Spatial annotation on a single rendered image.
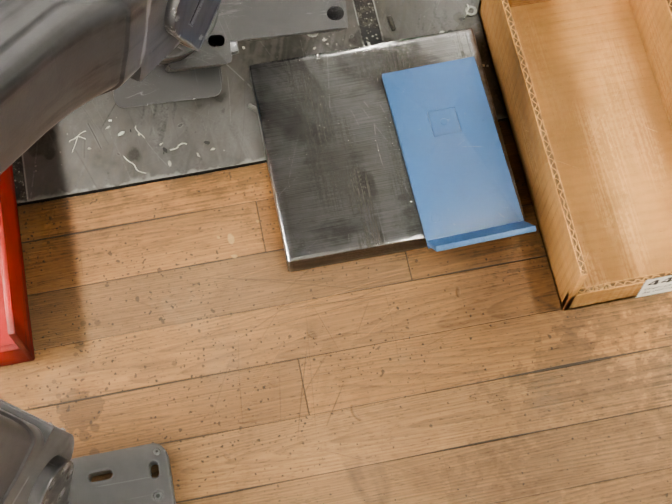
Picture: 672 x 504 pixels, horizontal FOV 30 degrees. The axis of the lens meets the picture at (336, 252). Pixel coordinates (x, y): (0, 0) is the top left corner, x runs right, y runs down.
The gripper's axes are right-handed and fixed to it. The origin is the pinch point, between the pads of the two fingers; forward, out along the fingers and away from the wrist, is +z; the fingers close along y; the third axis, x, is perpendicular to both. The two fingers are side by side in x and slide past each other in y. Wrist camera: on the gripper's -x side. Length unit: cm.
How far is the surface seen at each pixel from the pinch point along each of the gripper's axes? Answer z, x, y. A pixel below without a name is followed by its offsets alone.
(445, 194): -0.3, -18.6, -13.9
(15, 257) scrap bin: 1.6, 11.4, -14.2
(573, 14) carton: 7.1, -32.1, -2.3
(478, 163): 0.4, -21.5, -12.1
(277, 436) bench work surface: -4.1, -4.2, -28.1
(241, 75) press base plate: 9.3, -6.4, -3.8
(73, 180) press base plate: 7.2, 7.0, -9.8
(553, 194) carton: -5.3, -24.8, -14.4
